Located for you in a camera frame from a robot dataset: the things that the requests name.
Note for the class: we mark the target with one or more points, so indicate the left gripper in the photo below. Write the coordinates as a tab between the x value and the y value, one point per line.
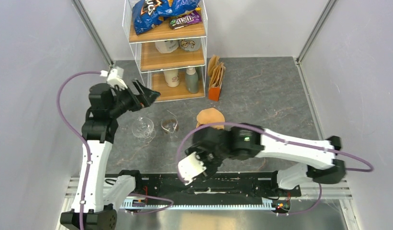
146	96

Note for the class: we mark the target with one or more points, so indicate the glass carafe with brown band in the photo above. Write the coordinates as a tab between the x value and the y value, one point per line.
169	124

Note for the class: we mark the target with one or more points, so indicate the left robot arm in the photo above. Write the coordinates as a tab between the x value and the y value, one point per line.
92	208

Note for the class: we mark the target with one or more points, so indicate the brown paper filter stack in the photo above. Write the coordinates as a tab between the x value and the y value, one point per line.
216	70

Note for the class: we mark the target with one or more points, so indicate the white cylindrical bottle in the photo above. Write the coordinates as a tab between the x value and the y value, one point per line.
172	77

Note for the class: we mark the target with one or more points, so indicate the white wire shelf rack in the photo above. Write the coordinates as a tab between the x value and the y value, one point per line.
170	61

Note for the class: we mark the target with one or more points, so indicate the aluminium frame rail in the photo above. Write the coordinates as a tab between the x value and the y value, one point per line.
239	200

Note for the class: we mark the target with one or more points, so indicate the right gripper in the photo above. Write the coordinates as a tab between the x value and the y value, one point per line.
210	169

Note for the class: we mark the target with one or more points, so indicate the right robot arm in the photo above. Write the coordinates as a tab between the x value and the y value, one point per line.
315	159

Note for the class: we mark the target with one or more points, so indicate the orange filter holder box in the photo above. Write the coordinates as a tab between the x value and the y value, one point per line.
214	88

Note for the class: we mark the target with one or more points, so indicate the grey green spray bottle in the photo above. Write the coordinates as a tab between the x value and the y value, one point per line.
192	80

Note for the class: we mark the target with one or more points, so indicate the purple candy bag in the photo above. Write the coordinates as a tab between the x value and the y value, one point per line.
185	20

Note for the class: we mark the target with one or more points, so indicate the white printed cup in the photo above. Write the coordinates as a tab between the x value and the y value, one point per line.
190	45

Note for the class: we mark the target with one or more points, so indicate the clear glass dripper with handle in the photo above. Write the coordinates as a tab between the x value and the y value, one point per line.
143	128

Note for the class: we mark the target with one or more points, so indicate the blue chips bag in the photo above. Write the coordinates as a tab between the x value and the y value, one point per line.
148	14

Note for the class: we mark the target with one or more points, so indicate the brown paper coffee filter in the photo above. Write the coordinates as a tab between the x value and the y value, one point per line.
208	116

